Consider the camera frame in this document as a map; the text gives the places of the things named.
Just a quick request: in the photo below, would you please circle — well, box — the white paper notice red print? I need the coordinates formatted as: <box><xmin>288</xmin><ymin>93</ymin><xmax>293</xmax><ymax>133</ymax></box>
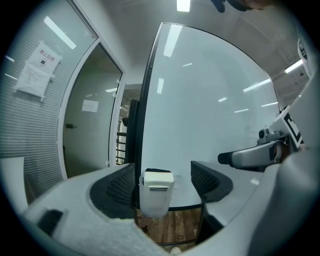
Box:
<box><xmin>26</xmin><ymin>40</ymin><xmax>63</xmax><ymax>75</ymax></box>

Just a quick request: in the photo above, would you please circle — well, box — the black upright post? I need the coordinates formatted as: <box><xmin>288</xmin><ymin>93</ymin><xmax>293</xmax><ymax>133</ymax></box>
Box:
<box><xmin>124</xmin><ymin>98</ymin><xmax>140</xmax><ymax>166</ymax></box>

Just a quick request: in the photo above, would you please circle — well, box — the small paper sheet on door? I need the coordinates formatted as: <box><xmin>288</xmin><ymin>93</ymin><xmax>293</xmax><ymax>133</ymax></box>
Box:
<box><xmin>81</xmin><ymin>99</ymin><xmax>99</xmax><ymax>113</ymax></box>

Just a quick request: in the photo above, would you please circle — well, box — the white paper notice small print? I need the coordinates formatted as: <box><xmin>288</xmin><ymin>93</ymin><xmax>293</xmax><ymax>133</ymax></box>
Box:
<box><xmin>14</xmin><ymin>63</ymin><xmax>55</xmax><ymax>103</ymax></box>

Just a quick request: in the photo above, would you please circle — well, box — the frosted striped glass partition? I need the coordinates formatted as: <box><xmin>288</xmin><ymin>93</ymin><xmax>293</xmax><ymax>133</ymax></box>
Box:
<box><xmin>0</xmin><ymin>0</ymin><xmax>99</xmax><ymax>200</ymax></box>

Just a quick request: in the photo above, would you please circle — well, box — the black metal railing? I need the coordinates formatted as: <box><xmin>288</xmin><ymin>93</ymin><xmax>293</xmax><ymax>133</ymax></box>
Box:
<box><xmin>115</xmin><ymin>131</ymin><xmax>129</xmax><ymax>166</ymax></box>

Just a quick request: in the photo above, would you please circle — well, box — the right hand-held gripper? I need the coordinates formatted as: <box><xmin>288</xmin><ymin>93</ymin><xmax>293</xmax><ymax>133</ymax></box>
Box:
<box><xmin>217</xmin><ymin>74</ymin><xmax>320</xmax><ymax>169</ymax></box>

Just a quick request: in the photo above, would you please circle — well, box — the glass door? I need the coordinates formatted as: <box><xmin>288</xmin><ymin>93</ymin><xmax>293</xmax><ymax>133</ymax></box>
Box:
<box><xmin>61</xmin><ymin>41</ymin><xmax>125</xmax><ymax>180</ymax></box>

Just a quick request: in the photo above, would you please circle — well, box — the translucent white whiteboard box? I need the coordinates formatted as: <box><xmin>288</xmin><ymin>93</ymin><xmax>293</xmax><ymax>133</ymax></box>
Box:
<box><xmin>138</xmin><ymin>171</ymin><xmax>176</xmax><ymax>218</ymax></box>

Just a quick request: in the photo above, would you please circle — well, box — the large white whiteboard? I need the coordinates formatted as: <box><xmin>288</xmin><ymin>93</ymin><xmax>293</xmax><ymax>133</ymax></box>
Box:
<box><xmin>138</xmin><ymin>21</ymin><xmax>281</xmax><ymax>212</ymax></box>

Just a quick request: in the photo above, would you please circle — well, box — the ceiling light panel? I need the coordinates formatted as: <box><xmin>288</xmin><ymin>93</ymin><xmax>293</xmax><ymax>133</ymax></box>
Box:
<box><xmin>284</xmin><ymin>58</ymin><xmax>305</xmax><ymax>74</ymax></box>
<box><xmin>176</xmin><ymin>0</ymin><xmax>191</xmax><ymax>12</ymax></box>

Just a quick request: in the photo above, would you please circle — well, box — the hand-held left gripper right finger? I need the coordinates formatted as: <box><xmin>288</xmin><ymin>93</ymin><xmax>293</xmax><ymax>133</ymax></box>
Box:
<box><xmin>190</xmin><ymin>146</ymin><xmax>320</xmax><ymax>256</ymax></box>

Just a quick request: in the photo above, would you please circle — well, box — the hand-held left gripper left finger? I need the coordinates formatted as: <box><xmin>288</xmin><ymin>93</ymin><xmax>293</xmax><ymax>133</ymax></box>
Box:
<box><xmin>21</xmin><ymin>162</ymin><xmax>173</xmax><ymax>256</ymax></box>

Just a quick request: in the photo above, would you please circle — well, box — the right hand-held gripper camera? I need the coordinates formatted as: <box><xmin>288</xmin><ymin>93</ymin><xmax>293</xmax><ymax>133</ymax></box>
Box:
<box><xmin>258</xmin><ymin>127</ymin><xmax>271</xmax><ymax>140</ymax></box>

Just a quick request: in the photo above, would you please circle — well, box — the white eraser with black felt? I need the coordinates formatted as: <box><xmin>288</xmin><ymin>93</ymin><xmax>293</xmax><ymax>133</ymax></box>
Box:
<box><xmin>144</xmin><ymin>167</ymin><xmax>175</xmax><ymax>192</ymax></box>

